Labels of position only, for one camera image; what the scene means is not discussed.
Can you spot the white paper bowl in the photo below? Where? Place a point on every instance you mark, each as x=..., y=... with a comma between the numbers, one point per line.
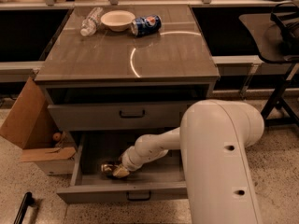
x=117, y=20

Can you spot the grey drawer cabinet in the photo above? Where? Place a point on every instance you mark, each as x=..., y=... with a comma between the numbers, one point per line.
x=173, y=64

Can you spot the brown cardboard box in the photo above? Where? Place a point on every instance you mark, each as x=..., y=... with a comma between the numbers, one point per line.
x=30, y=127

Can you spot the closed grey upper drawer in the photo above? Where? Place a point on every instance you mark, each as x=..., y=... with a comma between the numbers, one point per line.
x=118, y=116

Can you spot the open grey lower drawer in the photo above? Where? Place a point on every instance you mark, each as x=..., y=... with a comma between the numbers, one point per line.
x=158, y=180

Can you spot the black chair with tablet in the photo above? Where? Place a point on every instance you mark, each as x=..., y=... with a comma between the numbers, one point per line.
x=275, y=36

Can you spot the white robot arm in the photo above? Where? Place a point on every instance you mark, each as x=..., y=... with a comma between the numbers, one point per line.
x=211, y=138

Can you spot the blue pepsi can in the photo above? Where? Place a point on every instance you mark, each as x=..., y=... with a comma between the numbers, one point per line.
x=146, y=25

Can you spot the black metal floor bar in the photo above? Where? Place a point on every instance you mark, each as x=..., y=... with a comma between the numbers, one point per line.
x=28, y=200

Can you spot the clear plastic water bottle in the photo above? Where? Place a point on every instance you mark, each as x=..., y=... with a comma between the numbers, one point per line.
x=92, y=22

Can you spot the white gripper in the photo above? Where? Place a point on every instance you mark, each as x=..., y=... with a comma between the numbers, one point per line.
x=128, y=162

